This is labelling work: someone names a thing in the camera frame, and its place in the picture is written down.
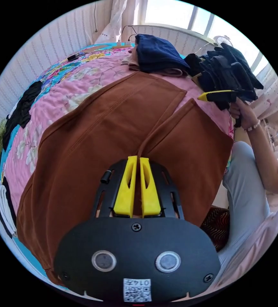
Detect green cloth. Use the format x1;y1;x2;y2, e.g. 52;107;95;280
0;118;8;164

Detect black garment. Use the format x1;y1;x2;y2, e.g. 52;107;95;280
2;81;44;152

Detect pile of black clothes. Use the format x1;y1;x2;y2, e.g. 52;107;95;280
184;43;264;111

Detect person's right forearm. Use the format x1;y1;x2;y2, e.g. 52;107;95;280
246;119;278;195

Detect window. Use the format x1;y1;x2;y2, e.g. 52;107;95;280
140;0;228;39

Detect white curtain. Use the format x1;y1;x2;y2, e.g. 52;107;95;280
98;0;142;44

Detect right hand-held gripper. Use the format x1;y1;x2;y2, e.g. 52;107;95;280
197;90;258;128

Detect white fan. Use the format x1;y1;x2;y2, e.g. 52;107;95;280
213;35;233;47

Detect black and white folded clothes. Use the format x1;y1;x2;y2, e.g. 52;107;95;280
0;176;18;239

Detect dark patterned cushion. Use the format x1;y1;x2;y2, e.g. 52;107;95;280
200;206;231;252

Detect power strip with cables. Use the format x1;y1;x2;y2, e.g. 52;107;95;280
116;25;139;47

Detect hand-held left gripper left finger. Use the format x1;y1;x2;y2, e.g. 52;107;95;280
113;155;138;218

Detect person's right hand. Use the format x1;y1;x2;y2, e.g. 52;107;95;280
228;98;257;131

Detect dark brown long pants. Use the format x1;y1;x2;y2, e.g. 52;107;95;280
16;71;234;287

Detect person's body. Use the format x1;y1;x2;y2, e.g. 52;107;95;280
216;141;278;292

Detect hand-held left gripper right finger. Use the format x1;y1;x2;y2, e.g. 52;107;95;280
140;157;163;218

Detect bed with floral quilt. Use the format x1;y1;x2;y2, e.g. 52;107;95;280
0;43;236;289

